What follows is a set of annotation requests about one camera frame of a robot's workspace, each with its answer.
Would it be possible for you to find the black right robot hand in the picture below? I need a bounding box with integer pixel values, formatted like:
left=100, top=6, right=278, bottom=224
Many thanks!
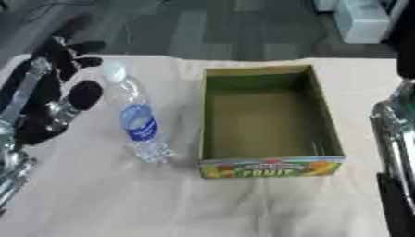
left=381, top=0, right=415, bottom=81

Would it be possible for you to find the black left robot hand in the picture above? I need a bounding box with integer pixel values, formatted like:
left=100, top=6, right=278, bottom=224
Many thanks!
left=0, top=36, right=107, bottom=146

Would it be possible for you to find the open cardboard box green inside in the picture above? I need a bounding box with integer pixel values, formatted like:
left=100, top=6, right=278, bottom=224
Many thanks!
left=195, top=64, right=347, bottom=180

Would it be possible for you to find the white cabinet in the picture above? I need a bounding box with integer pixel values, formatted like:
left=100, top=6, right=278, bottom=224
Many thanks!
left=312, top=0, right=396, bottom=44

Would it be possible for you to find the clear plastic water bottle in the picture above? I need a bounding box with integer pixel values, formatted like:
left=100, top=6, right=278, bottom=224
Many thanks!
left=100, top=62, right=175, bottom=165

